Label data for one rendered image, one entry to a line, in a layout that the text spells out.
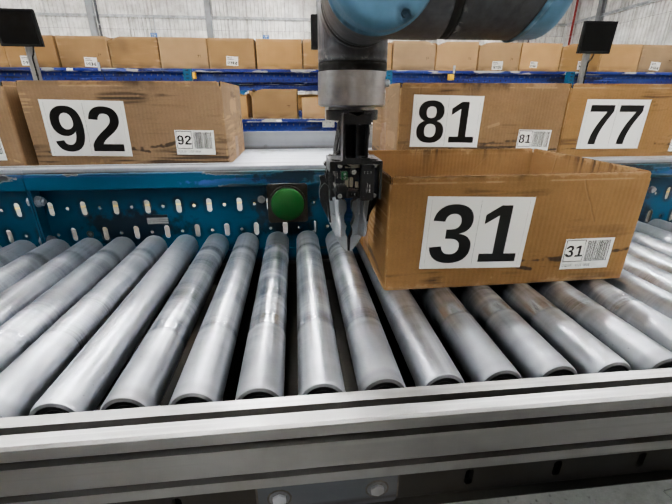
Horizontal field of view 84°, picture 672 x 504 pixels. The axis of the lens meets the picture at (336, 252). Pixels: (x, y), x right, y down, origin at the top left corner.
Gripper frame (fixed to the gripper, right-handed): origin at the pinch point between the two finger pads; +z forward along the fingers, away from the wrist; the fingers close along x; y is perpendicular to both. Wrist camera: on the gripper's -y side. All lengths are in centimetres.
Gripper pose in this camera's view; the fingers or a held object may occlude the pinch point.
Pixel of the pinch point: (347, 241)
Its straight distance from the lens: 60.8
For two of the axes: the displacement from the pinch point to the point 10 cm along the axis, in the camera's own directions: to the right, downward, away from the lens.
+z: 0.0, 9.3, 3.7
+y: 1.1, 3.7, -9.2
